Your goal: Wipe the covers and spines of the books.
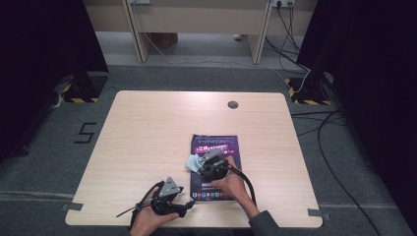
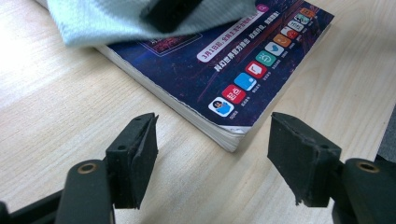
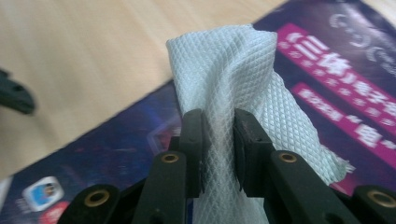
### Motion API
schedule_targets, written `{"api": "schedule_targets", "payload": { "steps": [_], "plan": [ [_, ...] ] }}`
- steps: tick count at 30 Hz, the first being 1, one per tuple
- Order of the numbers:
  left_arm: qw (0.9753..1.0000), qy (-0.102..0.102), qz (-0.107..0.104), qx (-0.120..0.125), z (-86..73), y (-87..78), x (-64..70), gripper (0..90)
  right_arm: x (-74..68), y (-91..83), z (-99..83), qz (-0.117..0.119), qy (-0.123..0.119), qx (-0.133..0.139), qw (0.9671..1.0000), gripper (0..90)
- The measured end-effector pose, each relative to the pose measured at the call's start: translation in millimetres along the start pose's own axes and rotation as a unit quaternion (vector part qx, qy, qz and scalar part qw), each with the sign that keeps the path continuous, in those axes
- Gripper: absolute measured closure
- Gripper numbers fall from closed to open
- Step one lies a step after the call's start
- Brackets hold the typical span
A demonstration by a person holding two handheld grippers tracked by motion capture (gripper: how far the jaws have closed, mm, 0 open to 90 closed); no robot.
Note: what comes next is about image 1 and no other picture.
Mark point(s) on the brown cardboard box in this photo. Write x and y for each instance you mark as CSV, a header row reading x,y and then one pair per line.
x,y
164,40

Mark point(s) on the illustrated dark magazine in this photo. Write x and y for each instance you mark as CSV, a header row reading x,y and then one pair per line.
x,y
229,144

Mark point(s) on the light blue cloth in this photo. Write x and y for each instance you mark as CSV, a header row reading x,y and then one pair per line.
x,y
193,164

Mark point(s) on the white wall socket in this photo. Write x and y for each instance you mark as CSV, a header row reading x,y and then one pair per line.
x,y
283,2
140,1

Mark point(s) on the person's left hand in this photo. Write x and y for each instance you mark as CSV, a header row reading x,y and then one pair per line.
x,y
147,223

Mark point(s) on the black stand base striped tape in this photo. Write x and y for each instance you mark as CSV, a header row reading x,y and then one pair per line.
x,y
85,88
308,91

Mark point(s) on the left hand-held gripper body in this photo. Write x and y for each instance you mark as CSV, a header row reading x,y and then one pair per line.
x,y
167,206

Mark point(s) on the person's right hand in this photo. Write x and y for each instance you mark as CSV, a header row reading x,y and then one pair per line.
x,y
234,185

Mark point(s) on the grey tape piece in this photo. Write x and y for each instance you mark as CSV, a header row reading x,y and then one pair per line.
x,y
316,213
72,206

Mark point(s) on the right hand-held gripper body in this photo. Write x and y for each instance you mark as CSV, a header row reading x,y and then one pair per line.
x,y
214,170

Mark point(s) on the black curtain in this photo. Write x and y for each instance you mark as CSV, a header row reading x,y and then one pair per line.
x,y
377,82
32,65

